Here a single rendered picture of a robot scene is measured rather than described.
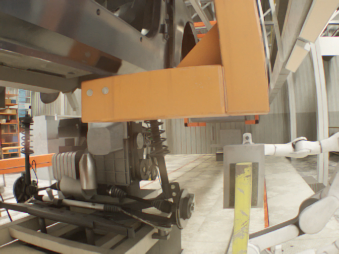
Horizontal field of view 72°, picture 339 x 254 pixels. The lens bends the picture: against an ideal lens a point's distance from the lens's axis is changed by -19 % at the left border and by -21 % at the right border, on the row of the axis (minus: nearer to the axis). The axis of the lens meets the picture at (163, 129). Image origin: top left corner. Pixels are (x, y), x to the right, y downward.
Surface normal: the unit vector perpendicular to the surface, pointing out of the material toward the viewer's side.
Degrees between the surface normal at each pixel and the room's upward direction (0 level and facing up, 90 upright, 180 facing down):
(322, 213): 90
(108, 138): 90
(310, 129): 90
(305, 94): 90
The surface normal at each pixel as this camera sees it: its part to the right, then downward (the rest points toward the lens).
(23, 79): 0.94, 0.10
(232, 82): -0.33, 0.02
